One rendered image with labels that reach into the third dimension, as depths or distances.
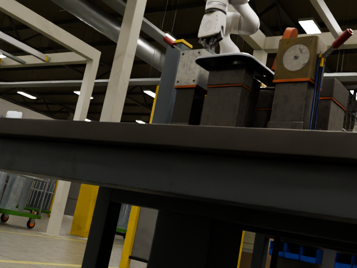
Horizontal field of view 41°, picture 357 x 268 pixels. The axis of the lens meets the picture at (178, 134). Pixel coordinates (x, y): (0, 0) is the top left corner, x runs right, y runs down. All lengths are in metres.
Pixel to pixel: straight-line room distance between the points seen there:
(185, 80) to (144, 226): 3.55
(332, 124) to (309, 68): 0.27
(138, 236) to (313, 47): 3.89
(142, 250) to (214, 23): 3.39
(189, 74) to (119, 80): 8.55
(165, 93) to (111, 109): 8.24
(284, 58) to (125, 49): 9.00
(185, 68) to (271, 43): 5.70
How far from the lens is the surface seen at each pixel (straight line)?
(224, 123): 1.29
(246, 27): 2.30
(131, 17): 10.50
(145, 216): 4.92
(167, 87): 1.63
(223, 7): 1.86
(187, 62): 1.48
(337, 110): 1.49
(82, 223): 9.60
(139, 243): 4.92
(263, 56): 7.13
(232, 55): 1.28
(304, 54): 1.27
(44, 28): 8.44
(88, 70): 9.11
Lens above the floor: 0.52
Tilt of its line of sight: 11 degrees up
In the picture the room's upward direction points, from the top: 11 degrees clockwise
